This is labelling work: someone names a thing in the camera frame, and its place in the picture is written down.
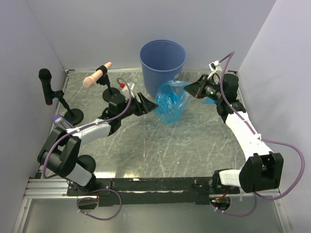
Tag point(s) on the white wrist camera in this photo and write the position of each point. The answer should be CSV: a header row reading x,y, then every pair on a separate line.
x,y
126,89
215,68

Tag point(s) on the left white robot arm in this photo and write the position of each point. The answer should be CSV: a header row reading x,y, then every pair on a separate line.
x,y
60,153

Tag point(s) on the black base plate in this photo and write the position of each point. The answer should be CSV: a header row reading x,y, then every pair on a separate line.
x,y
110,191

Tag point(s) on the black microphone on stand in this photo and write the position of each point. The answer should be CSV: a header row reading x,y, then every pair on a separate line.
x,y
73,115

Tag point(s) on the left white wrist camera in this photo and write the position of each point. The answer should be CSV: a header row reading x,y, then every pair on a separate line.
x,y
126,89

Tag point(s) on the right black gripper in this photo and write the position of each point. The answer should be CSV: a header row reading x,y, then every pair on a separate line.
x,y
197,88

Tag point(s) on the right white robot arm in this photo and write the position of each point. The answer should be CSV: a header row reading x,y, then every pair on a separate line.
x,y
263,168

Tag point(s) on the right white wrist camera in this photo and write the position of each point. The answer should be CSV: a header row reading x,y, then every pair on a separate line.
x,y
215,68

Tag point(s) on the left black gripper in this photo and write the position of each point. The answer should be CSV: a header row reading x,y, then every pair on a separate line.
x,y
145,106

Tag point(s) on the blue plastic trash bin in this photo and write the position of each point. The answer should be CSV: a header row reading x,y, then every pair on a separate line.
x,y
161,61

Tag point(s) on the beige microphone on stand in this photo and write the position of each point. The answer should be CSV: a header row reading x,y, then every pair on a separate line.
x,y
100,77

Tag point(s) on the purple clear box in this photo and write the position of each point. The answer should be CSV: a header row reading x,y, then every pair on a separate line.
x,y
61,122

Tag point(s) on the aluminium rail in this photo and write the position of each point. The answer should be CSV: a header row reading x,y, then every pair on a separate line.
x,y
57,188

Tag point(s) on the purple microphone on stand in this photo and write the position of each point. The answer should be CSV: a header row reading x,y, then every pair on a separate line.
x,y
87,162

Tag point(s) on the blue trash bag roll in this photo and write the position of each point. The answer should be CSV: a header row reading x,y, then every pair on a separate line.
x,y
210,101

